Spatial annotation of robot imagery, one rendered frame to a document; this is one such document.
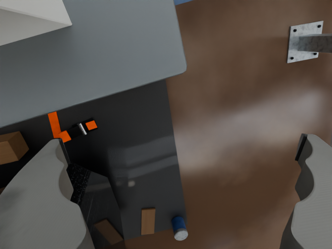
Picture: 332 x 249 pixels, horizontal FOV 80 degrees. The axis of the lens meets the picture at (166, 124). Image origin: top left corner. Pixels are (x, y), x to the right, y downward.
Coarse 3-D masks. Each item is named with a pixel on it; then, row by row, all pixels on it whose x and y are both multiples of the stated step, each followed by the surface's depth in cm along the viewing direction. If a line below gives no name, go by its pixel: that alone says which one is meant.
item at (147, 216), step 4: (144, 208) 145; (148, 208) 145; (152, 208) 145; (144, 212) 144; (148, 212) 145; (152, 212) 146; (144, 216) 146; (148, 216) 147; (152, 216) 147; (144, 220) 147; (148, 220) 148; (152, 220) 149; (144, 224) 149; (148, 224) 150; (152, 224) 150; (144, 228) 151; (148, 228) 151; (152, 228) 152; (144, 232) 152; (148, 232) 153; (152, 232) 154
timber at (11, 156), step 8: (0, 136) 106; (8, 136) 103; (16, 136) 105; (0, 144) 98; (8, 144) 99; (16, 144) 104; (24, 144) 110; (0, 152) 100; (8, 152) 101; (16, 152) 103; (24, 152) 109; (0, 160) 101; (8, 160) 102; (16, 160) 103
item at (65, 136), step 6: (90, 120) 112; (72, 126) 112; (78, 126) 110; (84, 126) 113; (90, 126) 113; (96, 126) 114; (60, 132) 108; (66, 132) 108; (72, 132) 110; (78, 132) 111; (84, 132) 112; (66, 138) 109; (72, 138) 111
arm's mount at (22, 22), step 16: (0, 0) 10; (16, 0) 12; (32, 0) 14; (48, 0) 18; (0, 16) 12; (16, 16) 13; (32, 16) 14; (48, 16) 16; (64, 16) 21; (0, 32) 16; (16, 32) 18; (32, 32) 20
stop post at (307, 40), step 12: (312, 24) 112; (300, 36) 114; (312, 36) 106; (324, 36) 99; (288, 48) 116; (300, 48) 115; (312, 48) 107; (324, 48) 101; (288, 60) 119; (300, 60) 120
